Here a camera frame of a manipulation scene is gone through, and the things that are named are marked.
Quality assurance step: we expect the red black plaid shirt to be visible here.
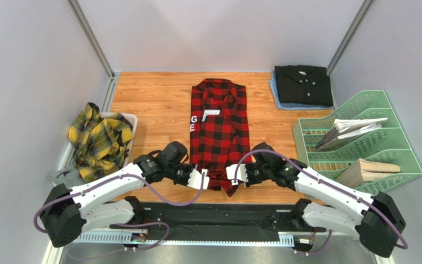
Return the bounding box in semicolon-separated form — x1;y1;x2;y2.
190;79;252;197

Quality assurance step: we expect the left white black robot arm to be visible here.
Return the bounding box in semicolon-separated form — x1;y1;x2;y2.
33;141;209;248

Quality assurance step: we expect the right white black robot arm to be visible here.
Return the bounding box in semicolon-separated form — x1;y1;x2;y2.
228;142;409;258

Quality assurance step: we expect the white paper stack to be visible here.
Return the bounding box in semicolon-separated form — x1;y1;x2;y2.
314;117;388;151

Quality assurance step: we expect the folded blue shirt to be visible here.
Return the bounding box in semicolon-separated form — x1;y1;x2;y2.
269;70;334;111

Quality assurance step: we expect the yellow plaid shirt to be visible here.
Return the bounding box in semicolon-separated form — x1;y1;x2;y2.
68;102;134;183

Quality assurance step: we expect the folded black shirt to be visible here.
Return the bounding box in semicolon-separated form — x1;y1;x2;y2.
274;65;334;107

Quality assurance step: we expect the wooden block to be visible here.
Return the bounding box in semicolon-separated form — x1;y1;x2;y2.
335;158;401;188

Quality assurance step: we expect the grey shirt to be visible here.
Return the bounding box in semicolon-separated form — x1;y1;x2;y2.
48;166;86;189

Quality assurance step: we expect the white plastic basket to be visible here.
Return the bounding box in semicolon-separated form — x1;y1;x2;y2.
49;109;138;188

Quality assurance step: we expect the green file organizer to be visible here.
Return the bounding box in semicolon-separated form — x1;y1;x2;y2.
293;90;422;195

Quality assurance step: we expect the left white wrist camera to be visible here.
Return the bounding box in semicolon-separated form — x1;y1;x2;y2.
187;169;210;190

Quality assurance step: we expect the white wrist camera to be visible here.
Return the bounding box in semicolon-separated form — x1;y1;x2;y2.
226;164;248;185
187;169;210;190

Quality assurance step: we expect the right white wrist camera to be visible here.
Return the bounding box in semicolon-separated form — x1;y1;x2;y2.
226;164;248;185

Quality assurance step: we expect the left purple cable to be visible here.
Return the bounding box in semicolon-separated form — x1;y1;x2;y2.
33;170;208;261

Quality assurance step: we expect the purple cable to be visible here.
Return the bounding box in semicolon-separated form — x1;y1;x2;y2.
33;170;208;261
232;148;409;256

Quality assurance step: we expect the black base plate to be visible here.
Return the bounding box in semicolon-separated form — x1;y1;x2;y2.
74;197;365;243

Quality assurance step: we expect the aluminium rail frame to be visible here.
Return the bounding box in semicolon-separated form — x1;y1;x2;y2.
42;205;395;264

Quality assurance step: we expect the left aluminium corner post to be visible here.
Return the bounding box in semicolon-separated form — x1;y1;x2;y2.
66;0;115;80

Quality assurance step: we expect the aluminium corner post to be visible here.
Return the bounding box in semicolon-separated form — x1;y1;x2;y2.
327;0;375;76
66;0;115;80

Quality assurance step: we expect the right aluminium corner post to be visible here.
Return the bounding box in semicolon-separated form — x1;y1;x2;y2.
327;0;375;76

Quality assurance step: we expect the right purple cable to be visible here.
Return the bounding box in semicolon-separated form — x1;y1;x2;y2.
232;148;409;256

